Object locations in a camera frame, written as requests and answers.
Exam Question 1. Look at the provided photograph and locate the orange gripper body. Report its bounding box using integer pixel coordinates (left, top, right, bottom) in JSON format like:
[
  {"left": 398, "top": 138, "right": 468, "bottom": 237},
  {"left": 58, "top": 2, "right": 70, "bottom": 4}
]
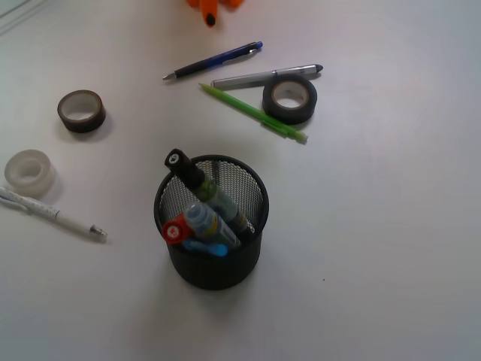
[{"left": 186, "top": 0, "right": 244, "bottom": 8}]

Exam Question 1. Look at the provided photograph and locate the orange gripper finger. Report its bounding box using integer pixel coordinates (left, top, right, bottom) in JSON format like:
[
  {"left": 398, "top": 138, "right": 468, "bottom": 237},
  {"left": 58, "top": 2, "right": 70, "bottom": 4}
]
[{"left": 199, "top": 0, "right": 219, "bottom": 28}]

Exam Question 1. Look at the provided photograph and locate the black cap green marker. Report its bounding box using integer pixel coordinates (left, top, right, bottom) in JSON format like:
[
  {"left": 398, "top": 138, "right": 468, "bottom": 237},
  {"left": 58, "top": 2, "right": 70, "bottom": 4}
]
[{"left": 165, "top": 149, "right": 253, "bottom": 241}]

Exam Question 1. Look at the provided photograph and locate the blue cap marker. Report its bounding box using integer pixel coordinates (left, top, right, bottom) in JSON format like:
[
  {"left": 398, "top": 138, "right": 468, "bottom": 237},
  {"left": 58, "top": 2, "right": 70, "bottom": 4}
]
[{"left": 183, "top": 202, "right": 241, "bottom": 250}]

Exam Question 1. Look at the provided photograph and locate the red cap marker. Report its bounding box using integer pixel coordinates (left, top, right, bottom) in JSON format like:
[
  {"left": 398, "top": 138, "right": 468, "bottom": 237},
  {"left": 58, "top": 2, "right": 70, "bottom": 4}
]
[{"left": 162, "top": 214, "right": 194, "bottom": 245}]

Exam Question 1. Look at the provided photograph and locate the blue black ballpoint pen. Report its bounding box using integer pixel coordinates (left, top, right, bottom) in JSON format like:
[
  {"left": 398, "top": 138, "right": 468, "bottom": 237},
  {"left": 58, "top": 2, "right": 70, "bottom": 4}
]
[{"left": 162, "top": 41, "right": 263, "bottom": 81}]

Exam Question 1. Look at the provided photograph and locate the silver metal pen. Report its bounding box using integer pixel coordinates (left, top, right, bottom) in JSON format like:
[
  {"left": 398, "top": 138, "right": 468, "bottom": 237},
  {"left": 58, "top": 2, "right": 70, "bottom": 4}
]
[{"left": 210, "top": 64, "right": 323, "bottom": 89}]

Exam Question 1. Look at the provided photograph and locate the black mesh pen holder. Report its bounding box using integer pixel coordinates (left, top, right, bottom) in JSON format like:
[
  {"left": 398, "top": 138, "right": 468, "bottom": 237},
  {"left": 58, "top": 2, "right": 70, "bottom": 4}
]
[{"left": 154, "top": 149, "right": 269, "bottom": 290}]

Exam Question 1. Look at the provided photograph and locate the light blue pen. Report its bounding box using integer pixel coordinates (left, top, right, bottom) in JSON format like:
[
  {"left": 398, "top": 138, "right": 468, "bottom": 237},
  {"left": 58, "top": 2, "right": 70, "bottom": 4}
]
[{"left": 182, "top": 239, "right": 228, "bottom": 257}]

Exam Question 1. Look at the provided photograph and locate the white dotted pen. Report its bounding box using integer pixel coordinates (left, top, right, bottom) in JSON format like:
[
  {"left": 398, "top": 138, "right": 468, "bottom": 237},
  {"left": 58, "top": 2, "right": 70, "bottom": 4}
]
[{"left": 1, "top": 187, "right": 107, "bottom": 244}]

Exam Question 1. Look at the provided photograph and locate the black electrical tape roll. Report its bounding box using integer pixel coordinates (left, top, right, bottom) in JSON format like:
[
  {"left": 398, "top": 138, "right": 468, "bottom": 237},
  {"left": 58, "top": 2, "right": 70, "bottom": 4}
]
[{"left": 262, "top": 74, "right": 318, "bottom": 125}]

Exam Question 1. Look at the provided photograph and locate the green mechanical pencil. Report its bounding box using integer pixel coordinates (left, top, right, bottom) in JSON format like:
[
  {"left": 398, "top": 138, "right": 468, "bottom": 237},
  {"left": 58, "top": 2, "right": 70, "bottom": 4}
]
[{"left": 198, "top": 83, "right": 308, "bottom": 144}]

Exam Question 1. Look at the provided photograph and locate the brown tape roll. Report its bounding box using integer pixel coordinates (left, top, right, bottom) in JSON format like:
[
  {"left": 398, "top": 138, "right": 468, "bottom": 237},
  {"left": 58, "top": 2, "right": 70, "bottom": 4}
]
[{"left": 57, "top": 89, "right": 107, "bottom": 134}]

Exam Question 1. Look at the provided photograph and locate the clear tape roll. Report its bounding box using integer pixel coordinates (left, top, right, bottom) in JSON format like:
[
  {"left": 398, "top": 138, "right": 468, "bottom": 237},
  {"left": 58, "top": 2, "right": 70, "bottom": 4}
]
[{"left": 4, "top": 150, "right": 56, "bottom": 197}]

